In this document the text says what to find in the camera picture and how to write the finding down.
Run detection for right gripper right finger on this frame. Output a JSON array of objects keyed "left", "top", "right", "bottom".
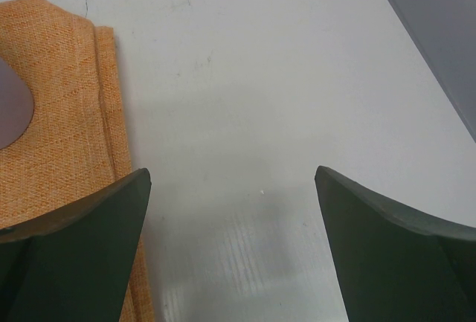
[{"left": 315, "top": 166, "right": 475, "bottom": 321}]

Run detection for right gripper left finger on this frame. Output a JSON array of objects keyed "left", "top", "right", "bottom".
[{"left": 1, "top": 168, "right": 152, "bottom": 321}]

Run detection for orange cloth napkin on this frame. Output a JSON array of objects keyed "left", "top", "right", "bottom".
[{"left": 1, "top": 0, "right": 155, "bottom": 321}]

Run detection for lilac plastic cup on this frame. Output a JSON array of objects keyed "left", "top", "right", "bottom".
[{"left": 0, "top": 59, "right": 34, "bottom": 149}]

